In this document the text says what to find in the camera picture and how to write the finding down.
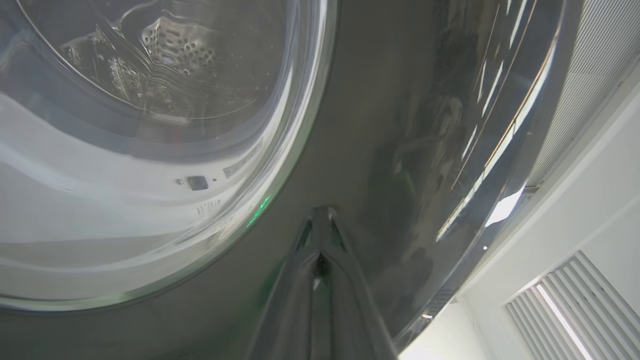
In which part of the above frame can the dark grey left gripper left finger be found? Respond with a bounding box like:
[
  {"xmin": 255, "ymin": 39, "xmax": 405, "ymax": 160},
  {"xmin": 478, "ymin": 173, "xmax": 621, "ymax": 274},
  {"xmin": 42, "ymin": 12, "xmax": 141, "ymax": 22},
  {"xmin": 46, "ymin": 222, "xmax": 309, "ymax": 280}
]
[{"xmin": 245, "ymin": 206, "xmax": 326, "ymax": 360}]

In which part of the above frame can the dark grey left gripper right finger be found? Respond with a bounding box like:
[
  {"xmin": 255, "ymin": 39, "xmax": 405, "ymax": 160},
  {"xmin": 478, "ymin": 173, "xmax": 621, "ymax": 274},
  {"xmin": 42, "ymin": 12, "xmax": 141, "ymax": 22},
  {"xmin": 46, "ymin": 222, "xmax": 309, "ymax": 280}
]
[{"xmin": 321, "ymin": 206, "xmax": 399, "ymax": 360}]

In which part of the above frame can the black round glass washer door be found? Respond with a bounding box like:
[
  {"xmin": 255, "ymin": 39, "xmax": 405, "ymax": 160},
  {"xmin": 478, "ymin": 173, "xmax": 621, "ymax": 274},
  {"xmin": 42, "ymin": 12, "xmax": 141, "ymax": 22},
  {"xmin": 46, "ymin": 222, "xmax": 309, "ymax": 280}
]
[{"xmin": 0, "ymin": 0, "xmax": 585, "ymax": 360}]

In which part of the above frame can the white front-load washing machine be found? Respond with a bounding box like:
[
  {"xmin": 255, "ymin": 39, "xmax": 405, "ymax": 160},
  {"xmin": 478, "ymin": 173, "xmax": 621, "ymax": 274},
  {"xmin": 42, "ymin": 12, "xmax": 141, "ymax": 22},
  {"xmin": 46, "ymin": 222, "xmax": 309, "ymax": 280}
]
[{"xmin": 0, "ymin": 90, "xmax": 283, "ymax": 288}]

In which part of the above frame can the stainless steel washing machine drum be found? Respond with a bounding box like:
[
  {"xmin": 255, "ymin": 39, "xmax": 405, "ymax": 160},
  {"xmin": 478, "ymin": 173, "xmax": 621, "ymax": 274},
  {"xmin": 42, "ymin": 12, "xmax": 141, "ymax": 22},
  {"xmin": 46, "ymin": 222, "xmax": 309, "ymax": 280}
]
[{"xmin": 15, "ymin": 0, "xmax": 288, "ymax": 123}]

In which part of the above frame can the white slatted air vent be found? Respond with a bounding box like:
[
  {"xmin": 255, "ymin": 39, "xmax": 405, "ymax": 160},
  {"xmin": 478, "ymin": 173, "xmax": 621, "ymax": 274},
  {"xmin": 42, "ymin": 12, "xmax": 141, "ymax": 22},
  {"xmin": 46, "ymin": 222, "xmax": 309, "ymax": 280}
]
[{"xmin": 505, "ymin": 250, "xmax": 640, "ymax": 360}]

